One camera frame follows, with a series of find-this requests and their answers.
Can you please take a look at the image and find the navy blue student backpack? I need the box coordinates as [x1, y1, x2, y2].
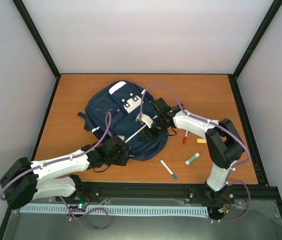
[77, 80, 170, 161]

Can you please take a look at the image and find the green capped white marker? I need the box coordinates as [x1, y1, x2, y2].
[160, 159, 178, 180]

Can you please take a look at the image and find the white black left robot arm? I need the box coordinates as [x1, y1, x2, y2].
[0, 136, 129, 210]

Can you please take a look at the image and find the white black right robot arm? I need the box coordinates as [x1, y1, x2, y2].
[136, 98, 248, 203]

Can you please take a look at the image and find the red capped white marker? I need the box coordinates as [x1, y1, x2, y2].
[183, 130, 189, 144]

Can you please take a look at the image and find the yellow highlighter pen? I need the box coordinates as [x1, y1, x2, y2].
[196, 138, 207, 144]

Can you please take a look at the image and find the green white glue stick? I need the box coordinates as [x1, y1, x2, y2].
[185, 152, 200, 165]

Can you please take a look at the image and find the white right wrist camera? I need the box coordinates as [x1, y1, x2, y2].
[136, 113, 153, 128]

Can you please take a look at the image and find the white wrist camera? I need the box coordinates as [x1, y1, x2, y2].
[117, 135, 126, 142]
[136, 113, 153, 128]

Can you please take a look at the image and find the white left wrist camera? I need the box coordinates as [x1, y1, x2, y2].
[117, 135, 126, 142]

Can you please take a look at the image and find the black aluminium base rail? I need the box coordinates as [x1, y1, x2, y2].
[66, 182, 282, 206]

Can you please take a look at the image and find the light blue slotted cable duct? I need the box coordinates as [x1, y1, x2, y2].
[19, 203, 209, 218]

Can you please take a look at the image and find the metal front base plate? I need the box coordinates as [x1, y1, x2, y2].
[0, 198, 282, 240]

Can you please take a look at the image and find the black left frame post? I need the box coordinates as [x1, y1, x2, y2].
[12, 0, 61, 75]

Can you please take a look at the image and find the black frame post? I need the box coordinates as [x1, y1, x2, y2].
[12, 0, 61, 75]
[232, 0, 282, 79]

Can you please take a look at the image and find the black right frame post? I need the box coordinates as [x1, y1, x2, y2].
[232, 0, 282, 79]

